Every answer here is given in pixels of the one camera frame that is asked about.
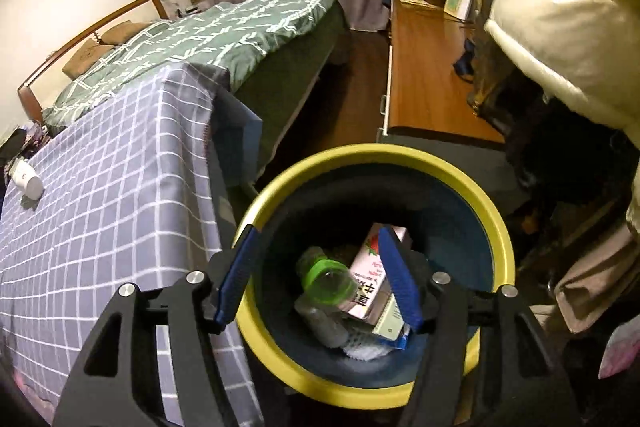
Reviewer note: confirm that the dark bag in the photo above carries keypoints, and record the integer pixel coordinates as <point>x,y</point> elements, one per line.
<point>560,147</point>

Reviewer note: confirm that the white foam net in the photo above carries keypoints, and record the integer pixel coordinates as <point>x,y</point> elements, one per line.
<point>370,344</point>

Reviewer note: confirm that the beige bag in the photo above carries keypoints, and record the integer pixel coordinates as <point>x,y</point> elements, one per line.
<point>595,287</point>

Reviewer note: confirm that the pink floral cloth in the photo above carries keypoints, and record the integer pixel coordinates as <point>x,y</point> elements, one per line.
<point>622,352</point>

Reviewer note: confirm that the brown pillow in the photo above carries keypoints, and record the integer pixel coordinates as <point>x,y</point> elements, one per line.
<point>122,34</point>
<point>87,59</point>

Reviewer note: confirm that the pink carton box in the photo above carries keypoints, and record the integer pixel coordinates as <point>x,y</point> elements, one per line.
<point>367,277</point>

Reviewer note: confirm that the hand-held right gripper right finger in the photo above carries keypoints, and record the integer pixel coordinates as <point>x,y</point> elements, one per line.
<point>402,287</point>

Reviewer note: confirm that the small green box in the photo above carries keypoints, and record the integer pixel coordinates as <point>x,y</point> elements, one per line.
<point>459,2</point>

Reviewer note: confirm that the clothes pile on nightstand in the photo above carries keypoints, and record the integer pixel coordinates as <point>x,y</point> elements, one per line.
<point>20,147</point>

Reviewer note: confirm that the purple checked tablecloth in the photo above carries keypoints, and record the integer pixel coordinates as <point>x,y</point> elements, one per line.
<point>115,187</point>

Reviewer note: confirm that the yellow rimmed trash bin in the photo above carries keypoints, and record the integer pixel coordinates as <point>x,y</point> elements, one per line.
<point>310,372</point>

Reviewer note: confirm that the cream down jacket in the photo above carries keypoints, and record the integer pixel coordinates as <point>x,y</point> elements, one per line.
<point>560,7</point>

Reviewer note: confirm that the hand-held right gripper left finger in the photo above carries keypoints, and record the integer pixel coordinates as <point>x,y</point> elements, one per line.
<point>235,279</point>

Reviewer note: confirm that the green patterned duvet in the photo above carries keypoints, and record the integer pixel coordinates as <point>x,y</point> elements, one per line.
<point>215,37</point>

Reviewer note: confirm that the pale green carton box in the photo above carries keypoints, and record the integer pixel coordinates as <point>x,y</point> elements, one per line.
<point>387,322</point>

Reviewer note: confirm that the wooden bed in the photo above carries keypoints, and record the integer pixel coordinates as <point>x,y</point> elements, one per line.
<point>300,87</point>

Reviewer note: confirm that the clear plastic bottle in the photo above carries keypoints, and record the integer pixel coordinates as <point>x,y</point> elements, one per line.
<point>327,282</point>

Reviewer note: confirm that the white supplement bottle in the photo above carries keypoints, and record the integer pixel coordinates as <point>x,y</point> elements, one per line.
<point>27,179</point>

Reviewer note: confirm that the wooden desk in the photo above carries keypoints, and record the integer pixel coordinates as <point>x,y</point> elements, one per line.
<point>430,72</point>

